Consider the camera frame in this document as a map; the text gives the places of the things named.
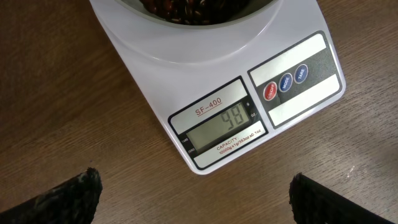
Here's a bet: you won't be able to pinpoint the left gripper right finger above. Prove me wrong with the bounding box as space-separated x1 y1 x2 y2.
289 173 393 224

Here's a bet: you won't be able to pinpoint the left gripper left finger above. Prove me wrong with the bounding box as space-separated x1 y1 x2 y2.
1 167 103 224

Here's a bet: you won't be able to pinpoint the white digital kitchen scale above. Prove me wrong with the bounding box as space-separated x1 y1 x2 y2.
91 0 346 175

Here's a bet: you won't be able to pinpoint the white round bowl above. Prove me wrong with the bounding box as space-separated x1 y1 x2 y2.
118 0 274 26

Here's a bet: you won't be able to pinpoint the red beans in bowl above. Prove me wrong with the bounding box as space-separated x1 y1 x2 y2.
140 0 249 26

